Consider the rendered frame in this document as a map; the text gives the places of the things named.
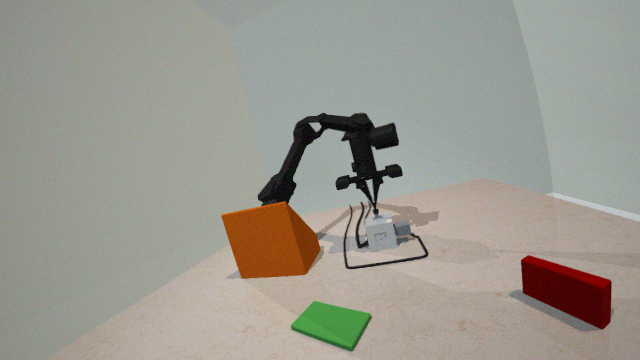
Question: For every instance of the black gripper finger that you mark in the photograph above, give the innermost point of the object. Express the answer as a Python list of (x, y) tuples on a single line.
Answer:
[(366, 191), (375, 186)]

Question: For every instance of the green flat rectangular slab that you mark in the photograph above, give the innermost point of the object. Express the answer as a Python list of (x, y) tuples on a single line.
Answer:
[(339, 326)]

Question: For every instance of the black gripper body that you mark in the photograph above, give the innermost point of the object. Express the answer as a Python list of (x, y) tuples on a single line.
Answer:
[(366, 170)]

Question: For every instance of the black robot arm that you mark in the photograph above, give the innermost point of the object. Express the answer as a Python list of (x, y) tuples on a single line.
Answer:
[(359, 130)]

